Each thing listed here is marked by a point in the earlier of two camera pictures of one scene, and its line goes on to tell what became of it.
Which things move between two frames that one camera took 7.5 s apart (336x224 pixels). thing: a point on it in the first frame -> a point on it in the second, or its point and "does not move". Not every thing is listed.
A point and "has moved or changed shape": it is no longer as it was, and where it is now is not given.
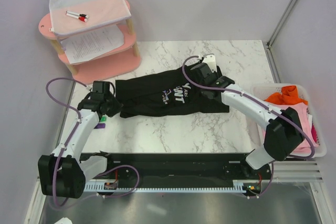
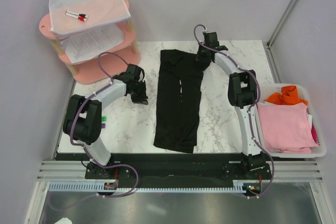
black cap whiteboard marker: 76,14 does not move
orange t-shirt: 289,96 does not move
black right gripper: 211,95 -> 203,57
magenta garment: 314,132 does not move
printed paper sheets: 83,47 does not move
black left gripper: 117,107 -> 143,99
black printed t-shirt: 170,93 has moved or changed shape
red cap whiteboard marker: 81,18 does not move
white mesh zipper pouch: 102,7 does not move
